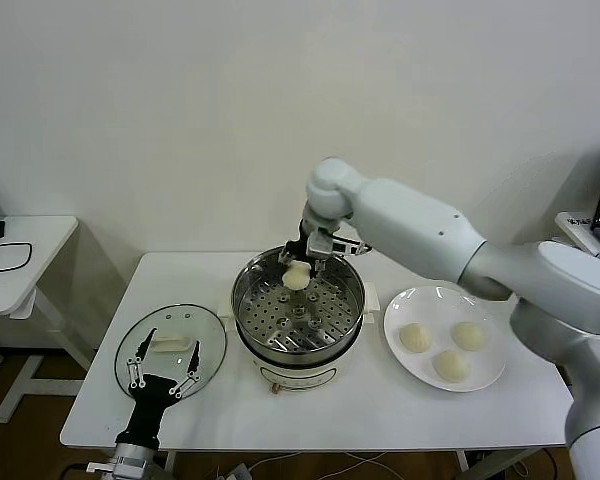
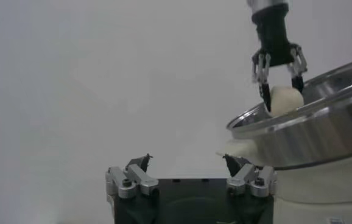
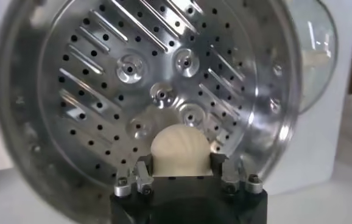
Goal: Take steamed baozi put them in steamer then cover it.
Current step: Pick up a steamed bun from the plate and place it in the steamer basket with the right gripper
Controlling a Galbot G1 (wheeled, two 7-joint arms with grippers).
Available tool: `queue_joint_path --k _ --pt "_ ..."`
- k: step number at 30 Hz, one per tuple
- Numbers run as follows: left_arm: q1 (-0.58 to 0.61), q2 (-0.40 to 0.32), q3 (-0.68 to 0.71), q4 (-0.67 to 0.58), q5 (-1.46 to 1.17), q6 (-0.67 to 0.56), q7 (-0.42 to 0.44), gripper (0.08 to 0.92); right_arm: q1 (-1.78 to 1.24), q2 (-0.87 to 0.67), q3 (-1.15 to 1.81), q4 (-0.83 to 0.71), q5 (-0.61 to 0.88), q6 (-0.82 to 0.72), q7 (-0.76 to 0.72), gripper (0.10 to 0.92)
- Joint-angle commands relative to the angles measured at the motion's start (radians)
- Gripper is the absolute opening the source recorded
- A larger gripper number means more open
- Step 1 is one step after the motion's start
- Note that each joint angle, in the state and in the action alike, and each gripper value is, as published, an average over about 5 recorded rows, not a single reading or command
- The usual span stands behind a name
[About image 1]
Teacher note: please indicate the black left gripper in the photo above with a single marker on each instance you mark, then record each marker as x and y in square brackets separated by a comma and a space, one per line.
[150, 405]

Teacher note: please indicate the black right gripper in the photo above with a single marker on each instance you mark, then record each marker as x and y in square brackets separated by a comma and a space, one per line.
[300, 247]

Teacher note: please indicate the white steamed baozi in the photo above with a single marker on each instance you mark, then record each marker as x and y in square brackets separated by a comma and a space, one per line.
[416, 338]
[451, 366]
[297, 277]
[470, 335]

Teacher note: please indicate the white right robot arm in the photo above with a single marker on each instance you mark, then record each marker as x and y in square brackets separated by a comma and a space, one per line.
[410, 225]

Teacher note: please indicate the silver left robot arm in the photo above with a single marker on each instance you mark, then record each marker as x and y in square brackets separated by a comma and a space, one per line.
[135, 462]

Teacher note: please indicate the steel steamer basket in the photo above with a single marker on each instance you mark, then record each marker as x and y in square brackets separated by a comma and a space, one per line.
[330, 320]

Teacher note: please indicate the cream electric cooker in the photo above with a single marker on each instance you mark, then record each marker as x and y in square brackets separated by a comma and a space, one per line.
[300, 372]

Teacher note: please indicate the white table leg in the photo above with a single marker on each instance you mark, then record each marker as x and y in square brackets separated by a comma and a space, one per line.
[170, 465]
[462, 460]

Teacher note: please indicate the white round plate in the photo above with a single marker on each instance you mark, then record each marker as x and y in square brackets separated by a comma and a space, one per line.
[430, 305]

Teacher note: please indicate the white floor power strip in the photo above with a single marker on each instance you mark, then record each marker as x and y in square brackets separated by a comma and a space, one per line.
[237, 472]

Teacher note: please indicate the white side table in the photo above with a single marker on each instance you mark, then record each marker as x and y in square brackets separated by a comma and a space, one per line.
[30, 260]

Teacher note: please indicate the white desk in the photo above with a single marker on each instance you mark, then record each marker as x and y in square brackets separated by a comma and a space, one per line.
[572, 225]

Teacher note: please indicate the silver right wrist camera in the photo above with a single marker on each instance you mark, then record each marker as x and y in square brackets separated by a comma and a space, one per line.
[322, 245]

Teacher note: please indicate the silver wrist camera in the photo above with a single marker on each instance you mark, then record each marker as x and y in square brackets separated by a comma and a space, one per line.
[322, 245]
[102, 467]

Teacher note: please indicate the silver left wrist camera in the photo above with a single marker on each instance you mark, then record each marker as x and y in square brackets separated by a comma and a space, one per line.
[102, 467]

